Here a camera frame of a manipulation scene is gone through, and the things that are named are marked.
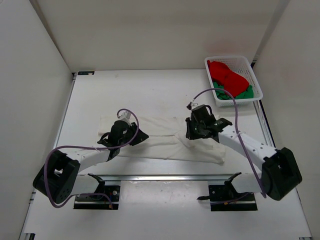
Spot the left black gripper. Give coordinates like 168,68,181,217
118,121,149,147

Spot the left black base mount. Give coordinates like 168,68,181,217
71,173,121,210

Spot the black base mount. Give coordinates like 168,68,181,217
197,172,258,212
71,173,121,210

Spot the green t shirt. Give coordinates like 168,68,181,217
213,81,254,100

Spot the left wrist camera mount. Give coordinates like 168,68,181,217
117,111,132,126

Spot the white t shirt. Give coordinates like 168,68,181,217
97,112,226,165

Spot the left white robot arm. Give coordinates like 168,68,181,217
32,120,149,208

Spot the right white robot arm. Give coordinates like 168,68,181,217
185,104,303,201

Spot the white plastic basket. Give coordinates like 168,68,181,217
204,55,263,107

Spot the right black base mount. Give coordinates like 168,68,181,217
197,172,258,212

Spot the red t shirt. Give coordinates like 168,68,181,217
207,60,249,97

